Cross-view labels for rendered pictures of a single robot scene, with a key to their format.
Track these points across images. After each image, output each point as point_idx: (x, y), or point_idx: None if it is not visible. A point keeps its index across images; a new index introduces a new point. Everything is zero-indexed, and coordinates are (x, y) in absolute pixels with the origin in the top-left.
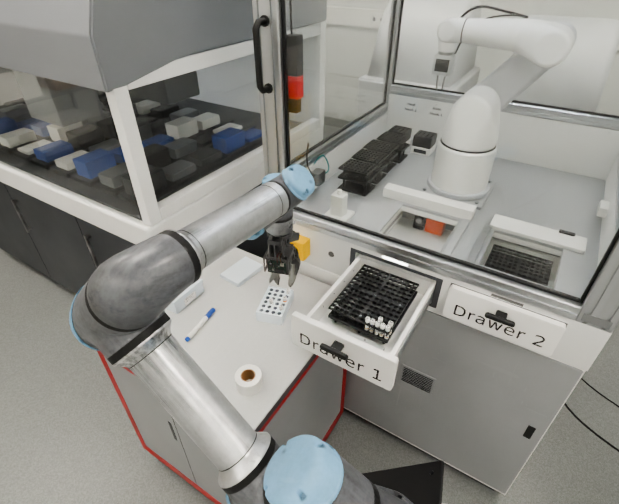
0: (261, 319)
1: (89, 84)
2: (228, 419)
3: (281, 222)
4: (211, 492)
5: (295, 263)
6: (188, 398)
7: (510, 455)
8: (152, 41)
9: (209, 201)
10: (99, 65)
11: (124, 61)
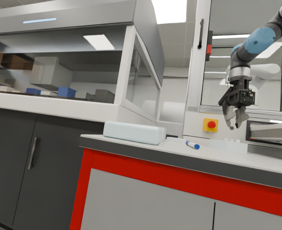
0: (230, 148)
1: (121, 20)
2: None
3: (249, 67)
4: None
5: (243, 107)
6: None
7: None
8: (144, 29)
9: (135, 117)
10: (134, 11)
11: (138, 22)
